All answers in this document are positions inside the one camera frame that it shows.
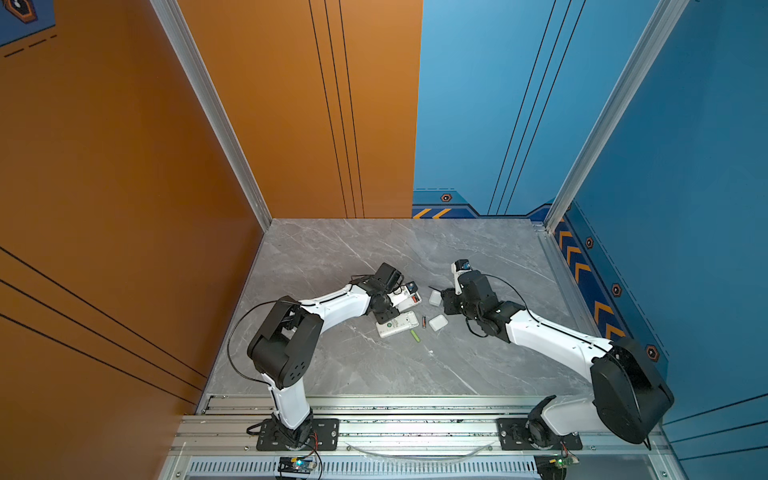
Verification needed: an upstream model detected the aluminium front rail frame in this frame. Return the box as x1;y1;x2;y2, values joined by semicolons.
160;395;684;479

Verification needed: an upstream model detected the right aluminium corner post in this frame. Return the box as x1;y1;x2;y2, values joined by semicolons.
543;0;689;234

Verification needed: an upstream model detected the left green circuit board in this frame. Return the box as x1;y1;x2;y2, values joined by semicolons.
277;456;321;479

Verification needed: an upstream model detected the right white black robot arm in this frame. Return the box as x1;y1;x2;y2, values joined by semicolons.
441;259;674;449

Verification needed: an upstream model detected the aluminium corner post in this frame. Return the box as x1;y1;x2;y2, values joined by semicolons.
543;0;689;234
150;0;273;233

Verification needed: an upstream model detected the white battery cover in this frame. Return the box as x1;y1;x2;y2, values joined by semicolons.
428;314;448;332
429;290;442;307

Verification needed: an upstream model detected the right small circuit board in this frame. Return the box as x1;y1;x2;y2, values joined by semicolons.
549;451;580;470

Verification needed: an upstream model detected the left aluminium corner post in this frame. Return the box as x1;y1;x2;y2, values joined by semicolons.
150;0;273;233

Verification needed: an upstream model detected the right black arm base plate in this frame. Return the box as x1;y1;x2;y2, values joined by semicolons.
496;417;583;451

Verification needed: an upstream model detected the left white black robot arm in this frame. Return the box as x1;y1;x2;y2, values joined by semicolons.
247;263;418;449

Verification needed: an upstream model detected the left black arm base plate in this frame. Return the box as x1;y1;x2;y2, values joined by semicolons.
256;417;340;452

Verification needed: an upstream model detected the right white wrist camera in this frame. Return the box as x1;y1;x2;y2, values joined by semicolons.
451;259;472;295

